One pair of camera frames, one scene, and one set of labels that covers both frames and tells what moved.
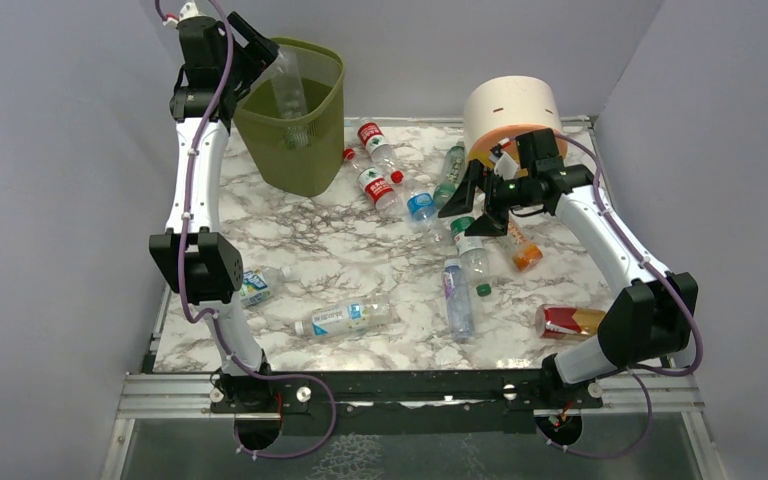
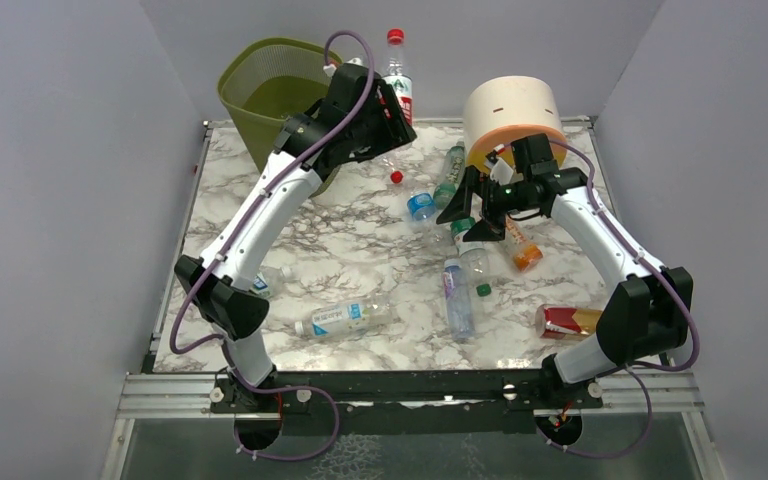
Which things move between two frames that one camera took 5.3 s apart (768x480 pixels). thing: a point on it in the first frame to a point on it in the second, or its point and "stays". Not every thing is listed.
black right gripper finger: x=463 y=199 stays
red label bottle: x=376 y=188 to x=395 y=77
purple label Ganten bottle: x=459 y=300 stays
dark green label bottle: x=260 y=284 stays
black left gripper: x=251 y=48 to x=393 y=114
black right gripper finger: x=490 y=224 stays
